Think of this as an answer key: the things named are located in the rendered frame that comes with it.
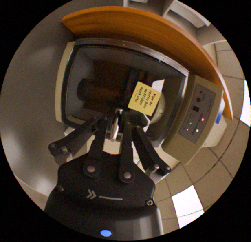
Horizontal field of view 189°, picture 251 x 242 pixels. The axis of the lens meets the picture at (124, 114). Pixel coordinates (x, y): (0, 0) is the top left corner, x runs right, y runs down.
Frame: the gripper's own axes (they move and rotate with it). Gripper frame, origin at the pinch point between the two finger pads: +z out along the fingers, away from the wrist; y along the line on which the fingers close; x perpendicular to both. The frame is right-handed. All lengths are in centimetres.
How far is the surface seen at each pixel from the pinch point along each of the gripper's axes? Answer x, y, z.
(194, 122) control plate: 4.4, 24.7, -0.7
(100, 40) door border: 20.3, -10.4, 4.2
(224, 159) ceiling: -22, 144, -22
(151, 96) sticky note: 7.0, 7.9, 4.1
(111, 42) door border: 19.9, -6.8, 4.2
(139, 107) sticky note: 2.8, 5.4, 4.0
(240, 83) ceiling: 87, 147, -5
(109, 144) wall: -55, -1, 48
